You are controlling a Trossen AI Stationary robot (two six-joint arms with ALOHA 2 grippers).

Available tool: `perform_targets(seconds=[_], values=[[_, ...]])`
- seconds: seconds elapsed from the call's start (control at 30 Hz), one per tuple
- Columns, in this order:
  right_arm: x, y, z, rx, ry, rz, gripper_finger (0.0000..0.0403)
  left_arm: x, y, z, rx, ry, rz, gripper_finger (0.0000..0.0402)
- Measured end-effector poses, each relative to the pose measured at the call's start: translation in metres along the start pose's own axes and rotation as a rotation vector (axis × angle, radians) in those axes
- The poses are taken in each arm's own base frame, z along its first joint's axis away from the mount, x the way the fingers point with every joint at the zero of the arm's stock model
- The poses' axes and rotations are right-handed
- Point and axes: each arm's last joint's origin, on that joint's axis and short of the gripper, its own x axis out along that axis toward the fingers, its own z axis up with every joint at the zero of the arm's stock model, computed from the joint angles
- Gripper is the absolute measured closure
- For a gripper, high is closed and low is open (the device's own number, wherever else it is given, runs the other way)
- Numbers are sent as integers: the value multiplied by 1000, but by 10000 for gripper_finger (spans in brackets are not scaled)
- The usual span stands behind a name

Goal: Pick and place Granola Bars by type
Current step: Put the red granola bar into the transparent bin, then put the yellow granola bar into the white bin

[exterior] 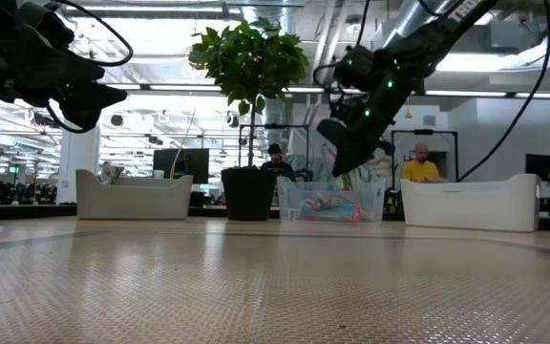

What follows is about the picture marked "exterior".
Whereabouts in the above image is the silver ventilation duct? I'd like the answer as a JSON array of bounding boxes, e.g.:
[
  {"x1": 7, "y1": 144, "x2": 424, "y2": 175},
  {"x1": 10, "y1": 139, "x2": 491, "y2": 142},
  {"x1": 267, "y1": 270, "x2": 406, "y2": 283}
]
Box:
[{"x1": 370, "y1": 0, "x2": 448, "y2": 54}]

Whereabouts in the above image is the thin pale stick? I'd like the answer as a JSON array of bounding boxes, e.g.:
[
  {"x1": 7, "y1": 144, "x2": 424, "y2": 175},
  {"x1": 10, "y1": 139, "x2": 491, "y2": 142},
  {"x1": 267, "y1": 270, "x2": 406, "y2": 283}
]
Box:
[{"x1": 168, "y1": 108, "x2": 197, "y2": 181}]

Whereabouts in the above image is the green plant in black pot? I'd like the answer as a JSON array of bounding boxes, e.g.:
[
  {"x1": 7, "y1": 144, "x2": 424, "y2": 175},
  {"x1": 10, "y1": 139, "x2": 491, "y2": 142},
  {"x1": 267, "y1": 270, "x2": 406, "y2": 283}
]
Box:
[{"x1": 187, "y1": 16, "x2": 310, "y2": 222}]

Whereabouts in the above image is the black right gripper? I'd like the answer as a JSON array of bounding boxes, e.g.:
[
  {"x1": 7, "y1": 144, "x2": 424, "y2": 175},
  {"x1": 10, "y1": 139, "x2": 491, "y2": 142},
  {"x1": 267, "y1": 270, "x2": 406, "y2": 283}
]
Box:
[{"x1": 317, "y1": 93, "x2": 398, "y2": 177}]

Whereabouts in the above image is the white plastic bin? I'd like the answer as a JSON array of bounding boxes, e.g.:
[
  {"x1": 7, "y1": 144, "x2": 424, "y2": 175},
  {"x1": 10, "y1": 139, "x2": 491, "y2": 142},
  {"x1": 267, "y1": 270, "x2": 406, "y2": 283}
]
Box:
[{"x1": 400, "y1": 173, "x2": 542, "y2": 234}]

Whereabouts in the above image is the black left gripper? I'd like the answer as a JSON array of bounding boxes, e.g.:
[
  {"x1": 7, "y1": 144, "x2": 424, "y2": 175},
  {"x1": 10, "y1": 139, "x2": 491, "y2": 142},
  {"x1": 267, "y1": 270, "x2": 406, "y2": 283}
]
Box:
[{"x1": 0, "y1": 4, "x2": 128, "y2": 133}]

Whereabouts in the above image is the black monitor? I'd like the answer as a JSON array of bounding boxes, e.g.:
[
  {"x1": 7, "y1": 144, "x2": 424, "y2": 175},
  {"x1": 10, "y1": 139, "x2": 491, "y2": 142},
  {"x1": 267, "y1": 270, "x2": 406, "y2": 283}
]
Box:
[{"x1": 153, "y1": 147, "x2": 210, "y2": 185}]

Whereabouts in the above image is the pale draped cloth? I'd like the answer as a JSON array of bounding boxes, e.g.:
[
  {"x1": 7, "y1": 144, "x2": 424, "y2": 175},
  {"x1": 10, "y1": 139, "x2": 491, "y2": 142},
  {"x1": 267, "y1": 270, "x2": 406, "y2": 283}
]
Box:
[
  {"x1": 350, "y1": 157, "x2": 403, "y2": 190},
  {"x1": 287, "y1": 153, "x2": 333, "y2": 183}
]

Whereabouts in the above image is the grey plastic bin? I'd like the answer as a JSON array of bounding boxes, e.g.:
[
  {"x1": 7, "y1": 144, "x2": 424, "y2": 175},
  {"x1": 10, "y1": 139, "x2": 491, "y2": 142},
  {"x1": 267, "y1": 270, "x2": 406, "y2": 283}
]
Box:
[{"x1": 74, "y1": 168, "x2": 195, "y2": 221}]

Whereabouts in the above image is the beige mat black border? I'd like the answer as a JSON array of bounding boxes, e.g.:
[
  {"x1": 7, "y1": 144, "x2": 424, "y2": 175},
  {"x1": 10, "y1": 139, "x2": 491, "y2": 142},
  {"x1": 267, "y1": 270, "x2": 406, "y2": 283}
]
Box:
[{"x1": 0, "y1": 230, "x2": 550, "y2": 344}]

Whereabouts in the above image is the clear plastic bin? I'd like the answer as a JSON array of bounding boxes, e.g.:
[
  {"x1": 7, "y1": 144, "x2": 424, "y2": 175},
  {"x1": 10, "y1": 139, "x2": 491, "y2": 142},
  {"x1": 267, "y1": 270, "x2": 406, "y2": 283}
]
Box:
[{"x1": 276, "y1": 175, "x2": 387, "y2": 225}]

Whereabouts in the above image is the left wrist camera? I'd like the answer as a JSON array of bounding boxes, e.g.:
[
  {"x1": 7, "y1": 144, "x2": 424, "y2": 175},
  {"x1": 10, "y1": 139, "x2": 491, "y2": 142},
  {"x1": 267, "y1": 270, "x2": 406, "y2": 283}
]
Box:
[{"x1": 16, "y1": 2, "x2": 76, "y2": 49}]

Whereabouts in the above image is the ceiling light strip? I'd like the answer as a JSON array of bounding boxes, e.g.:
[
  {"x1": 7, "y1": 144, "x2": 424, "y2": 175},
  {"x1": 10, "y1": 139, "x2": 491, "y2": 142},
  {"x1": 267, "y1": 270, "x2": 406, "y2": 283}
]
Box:
[
  {"x1": 422, "y1": 89, "x2": 509, "y2": 98},
  {"x1": 148, "y1": 84, "x2": 222, "y2": 93}
]

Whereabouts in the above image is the black box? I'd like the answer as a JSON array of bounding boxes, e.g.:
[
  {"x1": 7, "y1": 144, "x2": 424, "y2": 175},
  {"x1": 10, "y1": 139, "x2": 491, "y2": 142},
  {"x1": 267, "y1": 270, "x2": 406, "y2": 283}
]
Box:
[{"x1": 525, "y1": 153, "x2": 550, "y2": 183}]

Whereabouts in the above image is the black cable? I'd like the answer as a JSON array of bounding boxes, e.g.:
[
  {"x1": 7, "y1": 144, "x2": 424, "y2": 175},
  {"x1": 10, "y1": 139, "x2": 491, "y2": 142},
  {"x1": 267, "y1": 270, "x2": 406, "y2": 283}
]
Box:
[
  {"x1": 48, "y1": 0, "x2": 135, "y2": 68},
  {"x1": 458, "y1": 0, "x2": 550, "y2": 183}
]

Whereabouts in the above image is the silver duct column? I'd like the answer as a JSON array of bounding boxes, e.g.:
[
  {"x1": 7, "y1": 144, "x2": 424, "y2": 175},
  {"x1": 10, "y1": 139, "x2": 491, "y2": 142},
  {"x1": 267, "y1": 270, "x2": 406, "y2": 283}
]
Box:
[{"x1": 263, "y1": 97, "x2": 289, "y2": 154}]

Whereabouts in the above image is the person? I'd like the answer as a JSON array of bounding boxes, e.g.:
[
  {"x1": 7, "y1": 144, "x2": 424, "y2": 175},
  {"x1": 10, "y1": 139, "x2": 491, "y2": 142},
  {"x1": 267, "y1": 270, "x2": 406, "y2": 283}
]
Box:
[
  {"x1": 401, "y1": 141, "x2": 448, "y2": 183},
  {"x1": 259, "y1": 141, "x2": 296, "y2": 182}
]

